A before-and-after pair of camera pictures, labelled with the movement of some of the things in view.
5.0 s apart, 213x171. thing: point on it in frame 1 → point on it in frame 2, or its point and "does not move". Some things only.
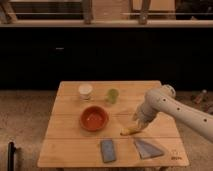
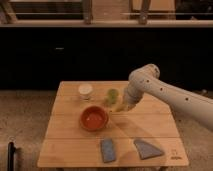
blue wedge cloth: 147,150 does not move
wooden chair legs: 143,15 does not move
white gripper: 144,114 → 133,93
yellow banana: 128,131 → 117,107
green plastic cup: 113,94 does not move
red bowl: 94,118 does not move
